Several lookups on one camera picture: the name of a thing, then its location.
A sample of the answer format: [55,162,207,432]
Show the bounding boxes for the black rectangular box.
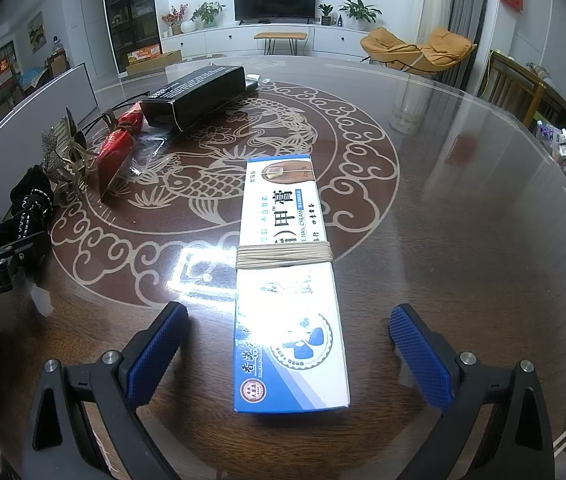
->
[139,65,247,132]

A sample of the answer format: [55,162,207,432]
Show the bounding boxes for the red foil packet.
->
[94,102,145,196]

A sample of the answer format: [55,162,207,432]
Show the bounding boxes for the green leafy potted plant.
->
[190,1,227,29]

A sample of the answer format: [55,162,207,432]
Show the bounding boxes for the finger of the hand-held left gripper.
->
[0,227,52,281]

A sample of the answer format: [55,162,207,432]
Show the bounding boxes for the red flower arrangement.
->
[162,4,189,36]

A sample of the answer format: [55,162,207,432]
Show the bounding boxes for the blue and white cream box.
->
[233,154,351,413]

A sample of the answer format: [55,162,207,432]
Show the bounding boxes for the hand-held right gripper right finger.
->
[389,303,557,480]

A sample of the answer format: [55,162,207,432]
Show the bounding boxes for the black flat television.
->
[233,0,318,26]

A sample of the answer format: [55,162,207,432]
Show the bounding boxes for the wooden dining chair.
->
[478,50,547,126]

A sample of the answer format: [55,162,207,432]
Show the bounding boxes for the glass display cabinet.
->
[100,0,169,76]

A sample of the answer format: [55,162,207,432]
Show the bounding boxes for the wooden bench with metal legs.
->
[254,31,309,56]

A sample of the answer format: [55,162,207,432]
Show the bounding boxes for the clear plastic scrap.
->
[28,282,54,317]

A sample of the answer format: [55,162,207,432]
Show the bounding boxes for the black knitted cloth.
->
[9,165,56,242]

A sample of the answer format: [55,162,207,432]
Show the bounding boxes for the large potted plant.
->
[338,0,383,31]

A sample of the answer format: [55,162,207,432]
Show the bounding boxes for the framed wall picture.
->
[27,11,46,52]

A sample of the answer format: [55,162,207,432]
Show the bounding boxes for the white television cabinet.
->
[160,22,414,61]

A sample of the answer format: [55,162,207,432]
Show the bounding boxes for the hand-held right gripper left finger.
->
[18,301,190,480]

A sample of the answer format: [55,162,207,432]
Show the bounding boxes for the grey curtain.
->
[450,0,491,96]

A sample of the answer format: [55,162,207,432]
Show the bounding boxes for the orange printed box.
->
[128,42,162,66]

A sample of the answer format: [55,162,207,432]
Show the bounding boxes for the black thin eyeglasses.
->
[77,100,140,132]

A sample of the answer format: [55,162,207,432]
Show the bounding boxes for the brown cardboard box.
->
[125,50,184,77]

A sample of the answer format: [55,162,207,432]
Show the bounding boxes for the beige rubber band bundle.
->
[235,241,334,269]

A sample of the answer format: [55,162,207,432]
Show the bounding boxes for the orange lounge chair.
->
[360,27,479,76]

